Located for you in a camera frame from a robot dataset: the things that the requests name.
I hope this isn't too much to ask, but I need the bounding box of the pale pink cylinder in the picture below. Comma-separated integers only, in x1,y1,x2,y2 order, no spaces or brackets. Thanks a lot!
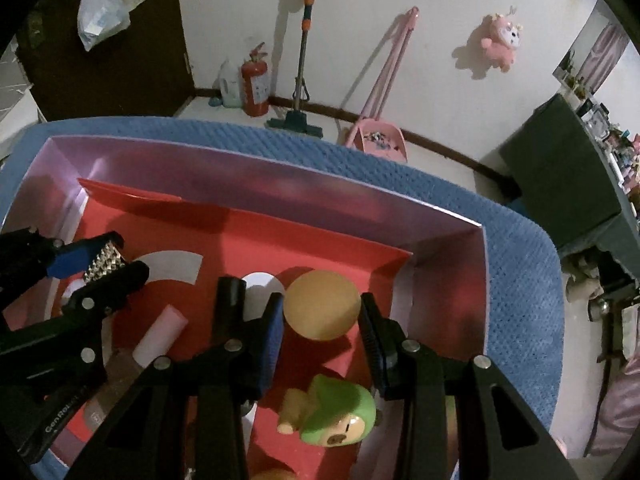
132,305,188,368

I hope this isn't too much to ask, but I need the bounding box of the pink dustpan with broom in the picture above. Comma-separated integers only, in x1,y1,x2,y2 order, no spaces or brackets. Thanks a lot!
345,6,420,148

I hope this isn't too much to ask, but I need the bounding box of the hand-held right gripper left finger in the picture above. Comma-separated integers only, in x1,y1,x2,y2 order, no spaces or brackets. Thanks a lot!
65,276,286,480

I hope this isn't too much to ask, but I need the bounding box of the tan round ball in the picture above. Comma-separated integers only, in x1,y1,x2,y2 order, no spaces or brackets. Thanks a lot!
283,270,362,341

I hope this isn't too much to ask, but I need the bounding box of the red fire extinguisher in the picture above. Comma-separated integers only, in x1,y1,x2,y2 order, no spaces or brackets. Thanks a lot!
241,42,272,118

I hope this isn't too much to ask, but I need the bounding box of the green hooded figurine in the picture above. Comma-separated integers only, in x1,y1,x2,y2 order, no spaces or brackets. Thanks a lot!
276,374,377,448

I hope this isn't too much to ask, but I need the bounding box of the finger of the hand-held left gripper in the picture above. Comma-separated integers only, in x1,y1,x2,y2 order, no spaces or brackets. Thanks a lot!
0,261,151,377
0,229,126,287

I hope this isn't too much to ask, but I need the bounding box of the silver studded hair clip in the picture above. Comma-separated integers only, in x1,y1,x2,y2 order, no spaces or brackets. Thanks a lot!
82,241,126,283

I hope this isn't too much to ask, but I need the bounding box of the wall mirror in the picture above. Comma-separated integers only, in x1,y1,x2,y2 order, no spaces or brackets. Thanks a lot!
552,0,636,96

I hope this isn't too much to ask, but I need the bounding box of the row of small table items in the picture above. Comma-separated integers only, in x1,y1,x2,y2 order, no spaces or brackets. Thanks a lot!
575,95,640,221

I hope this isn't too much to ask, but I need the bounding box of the mop with orange grip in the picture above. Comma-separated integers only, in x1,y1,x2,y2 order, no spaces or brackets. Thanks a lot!
266,0,325,138

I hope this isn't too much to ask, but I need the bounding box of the pink cardboard box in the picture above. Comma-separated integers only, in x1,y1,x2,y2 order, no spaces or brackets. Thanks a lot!
0,135,488,480

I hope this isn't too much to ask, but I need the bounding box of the metal kettle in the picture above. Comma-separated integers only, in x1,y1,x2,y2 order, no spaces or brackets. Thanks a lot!
587,290,618,323

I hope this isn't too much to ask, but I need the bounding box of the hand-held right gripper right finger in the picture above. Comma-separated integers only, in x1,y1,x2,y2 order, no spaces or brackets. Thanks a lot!
359,291,571,480

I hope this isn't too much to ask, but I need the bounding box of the dark wooden door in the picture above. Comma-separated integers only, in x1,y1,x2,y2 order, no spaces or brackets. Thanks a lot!
15,0,196,122

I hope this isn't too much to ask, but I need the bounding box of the white detergent bottle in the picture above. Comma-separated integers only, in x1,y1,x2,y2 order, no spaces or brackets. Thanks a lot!
219,59,245,109

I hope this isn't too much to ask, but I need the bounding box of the pink cloth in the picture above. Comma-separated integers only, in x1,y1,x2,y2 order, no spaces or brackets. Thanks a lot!
590,355,640,458

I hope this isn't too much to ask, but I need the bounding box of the table with dark cloth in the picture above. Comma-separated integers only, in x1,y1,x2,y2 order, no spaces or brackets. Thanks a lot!
497,92,640,281

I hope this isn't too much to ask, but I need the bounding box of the orange rounded toy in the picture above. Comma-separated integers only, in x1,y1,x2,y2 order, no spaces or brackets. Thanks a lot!
250,465,298,480

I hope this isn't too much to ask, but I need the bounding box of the pink plush toy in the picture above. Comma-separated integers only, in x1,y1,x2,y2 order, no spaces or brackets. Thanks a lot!
480,6,525,73

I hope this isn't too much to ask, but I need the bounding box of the clear plastic bag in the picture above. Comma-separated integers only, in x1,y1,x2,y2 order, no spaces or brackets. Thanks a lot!
77,0,133,52

